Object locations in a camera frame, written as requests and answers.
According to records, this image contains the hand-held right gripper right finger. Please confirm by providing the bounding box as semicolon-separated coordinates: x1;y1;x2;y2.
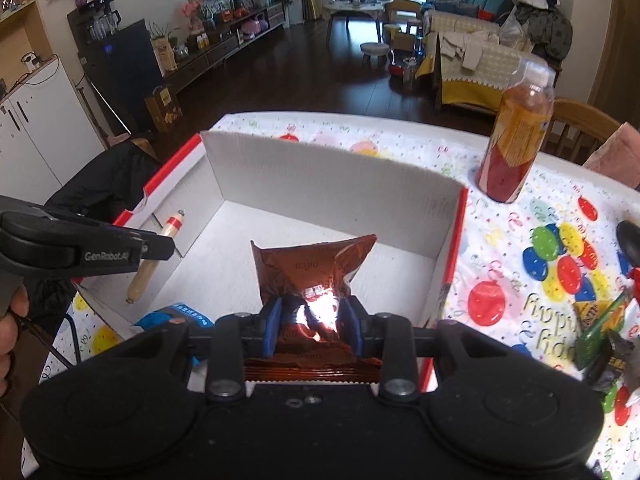
334;296;481;402

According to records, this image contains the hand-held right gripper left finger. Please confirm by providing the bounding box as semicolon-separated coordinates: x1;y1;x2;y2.
150;296;301;402

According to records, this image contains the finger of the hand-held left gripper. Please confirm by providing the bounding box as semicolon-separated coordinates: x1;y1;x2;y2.
74;229;176;277

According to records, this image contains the beige sausage stick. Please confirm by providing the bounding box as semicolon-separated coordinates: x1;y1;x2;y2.
126;209;187;304

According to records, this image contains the brown snack packet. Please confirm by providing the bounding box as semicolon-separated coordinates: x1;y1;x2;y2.
244;234;383;383

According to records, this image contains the white red cardboard box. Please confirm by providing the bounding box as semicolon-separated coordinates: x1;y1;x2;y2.
72;130;469;393

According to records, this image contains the person's left hand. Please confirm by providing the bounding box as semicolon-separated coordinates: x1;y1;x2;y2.
0;284;30;398

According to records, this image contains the blue snack packet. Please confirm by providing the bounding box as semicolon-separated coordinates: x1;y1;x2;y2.
134;302;217;361

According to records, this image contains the black jacket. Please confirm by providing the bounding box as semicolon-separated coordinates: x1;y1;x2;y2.
20;137;163;321

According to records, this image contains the white cabinet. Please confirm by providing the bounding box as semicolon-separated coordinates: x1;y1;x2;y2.
0;55;108;206

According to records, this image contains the brown gift bag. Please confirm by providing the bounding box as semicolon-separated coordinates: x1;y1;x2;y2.
145;85;183;133

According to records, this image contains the balloon print tablecloth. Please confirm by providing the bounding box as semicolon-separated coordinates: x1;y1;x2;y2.
30;112;640;480

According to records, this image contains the black beverage fridge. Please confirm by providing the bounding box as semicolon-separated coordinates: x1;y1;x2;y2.
77;20;166;136

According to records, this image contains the potted green plant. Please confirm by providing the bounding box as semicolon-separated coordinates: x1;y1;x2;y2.
147;20;180;72

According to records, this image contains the dark television cabinet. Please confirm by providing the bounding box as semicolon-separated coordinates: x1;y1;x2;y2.
165;2;291;93

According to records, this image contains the black water dispenser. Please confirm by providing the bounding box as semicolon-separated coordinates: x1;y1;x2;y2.
67;0;123;48

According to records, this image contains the yellow candy packet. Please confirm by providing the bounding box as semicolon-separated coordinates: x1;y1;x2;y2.
572;300;615;332

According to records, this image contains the orange juice bottle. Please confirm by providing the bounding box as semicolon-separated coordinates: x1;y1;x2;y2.
474;57;557;204

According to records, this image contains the black snack packet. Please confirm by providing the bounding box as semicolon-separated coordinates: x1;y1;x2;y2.
585;335;637;396

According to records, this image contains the purple toy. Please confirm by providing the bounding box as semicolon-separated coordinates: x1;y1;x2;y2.
240;15;271;41

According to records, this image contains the small round stool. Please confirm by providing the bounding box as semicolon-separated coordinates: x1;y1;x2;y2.
360;41;392;68

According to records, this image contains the sofa with cream cover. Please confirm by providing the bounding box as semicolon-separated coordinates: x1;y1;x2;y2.
422;7;563;116

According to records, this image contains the red white candy wrapper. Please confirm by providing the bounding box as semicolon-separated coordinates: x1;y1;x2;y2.
625;267;640;343

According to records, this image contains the beige garment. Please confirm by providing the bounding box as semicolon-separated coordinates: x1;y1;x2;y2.
440;30;501;71

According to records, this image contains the wooden chair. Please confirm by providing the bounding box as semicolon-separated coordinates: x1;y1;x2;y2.
542;99;623;166

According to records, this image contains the round coffee table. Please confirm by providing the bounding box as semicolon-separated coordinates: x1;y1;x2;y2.
322;0;386;46

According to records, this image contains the pink cloth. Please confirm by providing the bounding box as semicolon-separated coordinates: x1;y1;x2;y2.
582;122;640;177

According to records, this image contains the yellow armchair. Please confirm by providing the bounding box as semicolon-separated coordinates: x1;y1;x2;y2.
385;0;423;26

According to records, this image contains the teal sofa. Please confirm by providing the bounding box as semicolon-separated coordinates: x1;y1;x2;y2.
465;0;516;16

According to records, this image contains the pile of clothes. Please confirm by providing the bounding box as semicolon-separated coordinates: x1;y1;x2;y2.
510;0;573;61

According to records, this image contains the black cable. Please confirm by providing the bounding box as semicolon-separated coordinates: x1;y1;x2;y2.
20;316;82;367

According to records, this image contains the wooden wall shelf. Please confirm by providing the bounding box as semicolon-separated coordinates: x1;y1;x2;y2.
0;0;56;76

